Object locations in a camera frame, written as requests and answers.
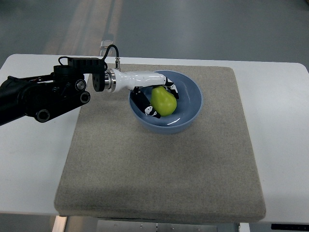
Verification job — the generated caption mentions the blue bowl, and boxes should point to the blue bowl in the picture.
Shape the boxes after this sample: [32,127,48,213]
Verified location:
[129,70,203,134]

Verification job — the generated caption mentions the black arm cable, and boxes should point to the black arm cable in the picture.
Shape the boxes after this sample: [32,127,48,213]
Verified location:
[100,44,122,70]

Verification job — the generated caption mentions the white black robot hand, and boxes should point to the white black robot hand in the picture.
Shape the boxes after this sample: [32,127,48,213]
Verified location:
[105,69,179,118]

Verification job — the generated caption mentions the metal floor plate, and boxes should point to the metal floor plate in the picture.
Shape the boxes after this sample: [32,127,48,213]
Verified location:
[99,40,113,57]

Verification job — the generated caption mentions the beige fabric mat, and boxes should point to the beige fabric mat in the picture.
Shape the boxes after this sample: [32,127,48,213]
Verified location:
[54,65,266,224]

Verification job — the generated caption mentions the green pear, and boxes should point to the green pear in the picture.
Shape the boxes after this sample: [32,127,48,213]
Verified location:
[150,86,177,116]

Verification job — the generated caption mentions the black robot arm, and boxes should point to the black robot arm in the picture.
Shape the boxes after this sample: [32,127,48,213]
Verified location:
[0,58,107,125]

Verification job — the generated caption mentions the grey table frame base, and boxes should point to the grey table frame base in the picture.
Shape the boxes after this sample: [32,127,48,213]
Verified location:
[52,216,250,232]

